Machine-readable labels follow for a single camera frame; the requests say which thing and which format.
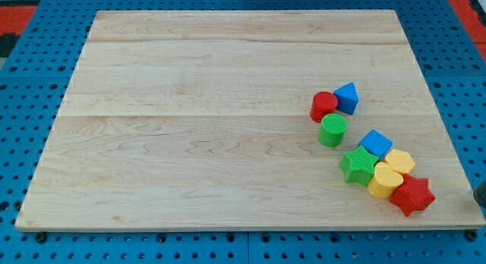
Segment green cylinder block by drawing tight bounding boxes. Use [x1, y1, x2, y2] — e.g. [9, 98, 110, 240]
[317, 113, 348, 147]

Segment red star block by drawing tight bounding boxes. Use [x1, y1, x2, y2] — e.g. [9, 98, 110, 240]
[389, 174, 436, 217]

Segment yellow hexagon block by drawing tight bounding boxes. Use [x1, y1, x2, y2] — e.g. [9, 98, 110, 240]
[384, 149, 416, 174]

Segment green star block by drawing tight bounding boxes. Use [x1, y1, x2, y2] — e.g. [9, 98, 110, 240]
[339, 146, 379, 186]

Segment yellow heart block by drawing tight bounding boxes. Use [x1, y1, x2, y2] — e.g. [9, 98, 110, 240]
[368, 162, 404, 198]

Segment dark robot pusher tip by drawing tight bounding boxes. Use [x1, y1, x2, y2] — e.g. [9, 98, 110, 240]
[473, 181, 486, 208]

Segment wooden board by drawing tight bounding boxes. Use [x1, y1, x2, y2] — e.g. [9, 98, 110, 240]
[15, 10, 485, 232]

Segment blue triangular prism block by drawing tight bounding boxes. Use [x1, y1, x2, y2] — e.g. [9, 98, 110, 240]
[333, 82, 359, 115]

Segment blue cube block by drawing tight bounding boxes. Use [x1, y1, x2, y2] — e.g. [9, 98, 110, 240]
[358, 130, 393, 159]

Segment red cylinder block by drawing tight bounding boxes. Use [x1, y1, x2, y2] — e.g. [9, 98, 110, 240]
[310, 91, 338, 123]

